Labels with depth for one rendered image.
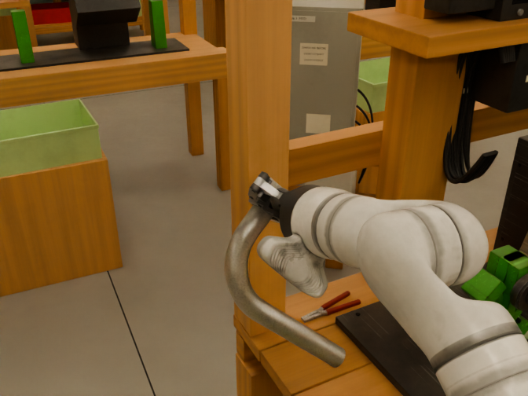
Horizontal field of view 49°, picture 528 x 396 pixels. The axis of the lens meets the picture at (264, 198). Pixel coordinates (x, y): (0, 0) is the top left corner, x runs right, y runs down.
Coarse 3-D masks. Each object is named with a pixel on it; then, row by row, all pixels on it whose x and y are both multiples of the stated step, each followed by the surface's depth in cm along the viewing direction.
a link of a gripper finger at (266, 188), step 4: (256, 180) 67; (260, 180) 67; (264, 180) 67; (256, 184) 67; (260, 184) 67; (264, 184) 67; (268, 184) 67; (264, 188) 67; (268, 188) 67; (272, 188) 67; (260, 192) 68; (264, 192) 68; (268, 192) 67; (272, 192) 67; (276, 192) 67; (280, 192) 67; (260, 196) 68; (276, 196) 67
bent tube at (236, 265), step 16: (256, 208) 76; (240, 224) 76; (256, 224) 75; (240, 240) 75; (240, 256) 75; (240, 272) 75; (240, 288) 75; (240, 304) 76; (256, 304) 76; (256, 320) 77; (272, 320) 77; (288, 320) 79; (288, 336) 79; (304, 336) 80; (320, 336) 81; (320, 352) 81; (336, 352) 82
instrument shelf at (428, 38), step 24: (360, 24) 117; (384, 24) 111; (408, 24) 109; (432, 24) 109; (456, 24) 109; (480, 24) 109; (504, 24) 109; (408, 48) 106; (432, 48) 102; (456, 48) 105; (480, 48) 108
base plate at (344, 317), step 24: (456, 288) 142; (360, 312) 135; (384, 312) 135; (360, 336) 127; (384, 336) 127; (408, 336) 127; (384, 360) 121; (408, 360) 121; (408, 384) 115; (432, 384) 115
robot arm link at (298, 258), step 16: (320, 192) 60; (336, 192) 59; (304, 208) 60; (320, 208) 58; (304, 224) 59; (272, 240) 59; (288, 240) 60; (304, 240) 60; (272, 256) 59; (288, 256) 60; (304, 256) 61; (320, 256) 60; (288, 272) 60; (304, 272) 61; (320, 272) 62; (304, 288) 61; (320, 288) 62
